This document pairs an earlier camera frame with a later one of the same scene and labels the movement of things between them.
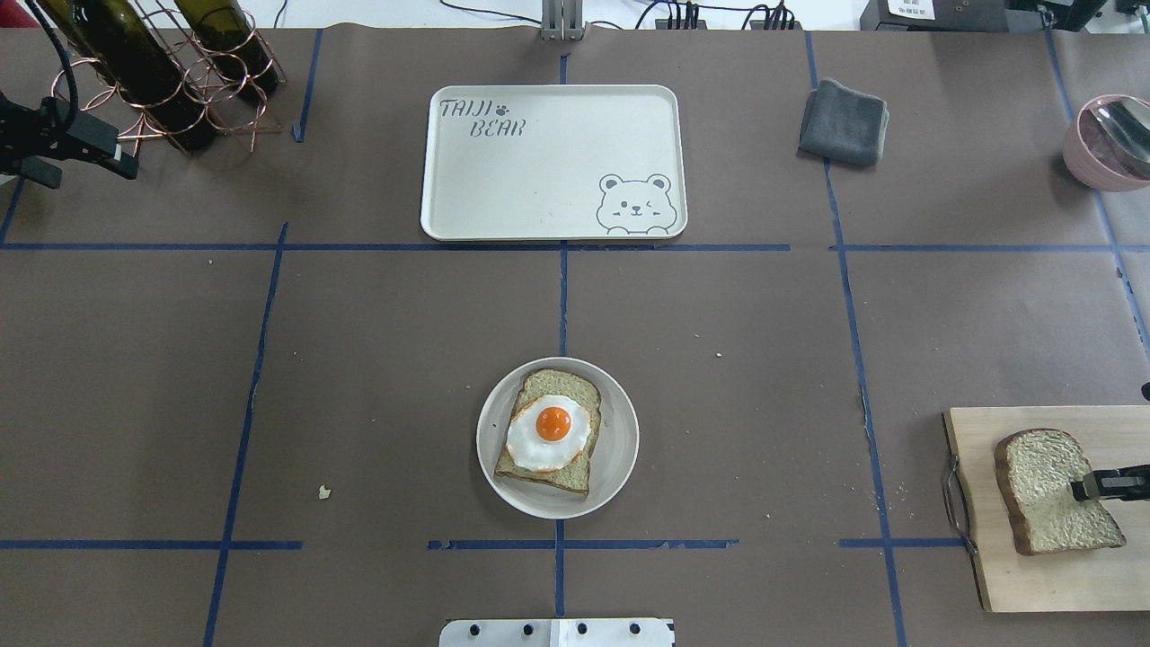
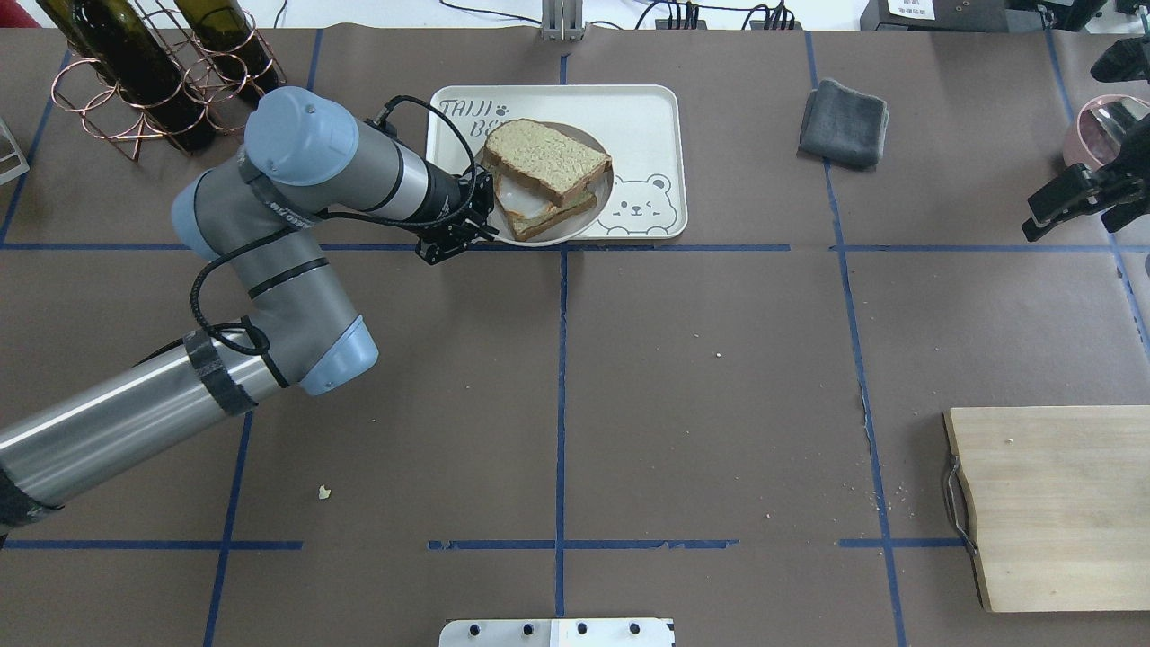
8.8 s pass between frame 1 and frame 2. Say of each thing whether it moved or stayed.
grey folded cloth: stayed
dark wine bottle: stayed
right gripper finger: moved
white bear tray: stayed
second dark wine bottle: stayed
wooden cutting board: stayed
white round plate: moved
